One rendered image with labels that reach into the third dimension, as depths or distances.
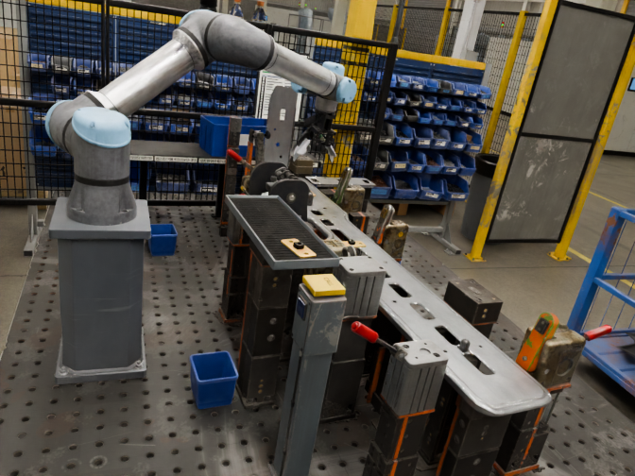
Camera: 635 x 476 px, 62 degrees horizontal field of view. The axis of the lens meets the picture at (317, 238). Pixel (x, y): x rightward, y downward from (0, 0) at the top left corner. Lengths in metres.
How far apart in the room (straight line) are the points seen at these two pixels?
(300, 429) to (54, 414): 0.57
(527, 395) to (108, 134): 0.99
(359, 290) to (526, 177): 3.46
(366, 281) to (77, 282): 0.64
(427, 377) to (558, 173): 3.84
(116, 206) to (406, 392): 0.73
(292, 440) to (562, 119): 3.81
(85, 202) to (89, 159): 0.10
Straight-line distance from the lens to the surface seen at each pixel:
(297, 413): 1.06
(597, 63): 4.64
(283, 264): 0.98
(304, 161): 2.18
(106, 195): 1.24
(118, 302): 1.32
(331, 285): 0.93
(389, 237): 1.65
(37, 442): 1.30
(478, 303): 1.31
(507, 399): 1.07
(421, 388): 1.01
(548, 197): 4.76
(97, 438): 1.28
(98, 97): 1.36
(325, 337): 0.96
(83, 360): 1.41
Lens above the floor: 1.58
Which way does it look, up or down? 22 degrees down
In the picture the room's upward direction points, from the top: 9 degrees clockwise
